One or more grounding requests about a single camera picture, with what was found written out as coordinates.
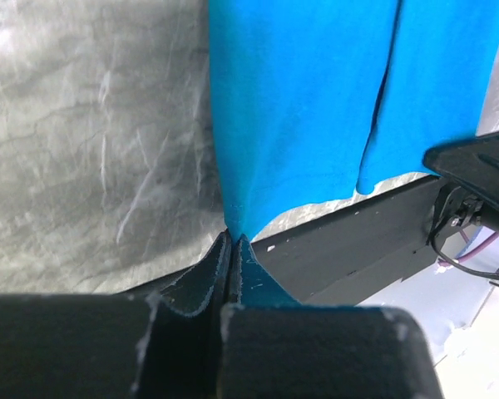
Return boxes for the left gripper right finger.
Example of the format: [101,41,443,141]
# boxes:
[218,238,442,398]

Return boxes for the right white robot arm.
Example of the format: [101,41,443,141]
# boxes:
[422,131,499,233]

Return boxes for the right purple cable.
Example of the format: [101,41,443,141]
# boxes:
[436,230,499,267]

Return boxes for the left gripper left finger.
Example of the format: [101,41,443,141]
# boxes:
[0,229,232,399]

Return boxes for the blue t shirt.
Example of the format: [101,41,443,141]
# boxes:
[209,0,499,239]

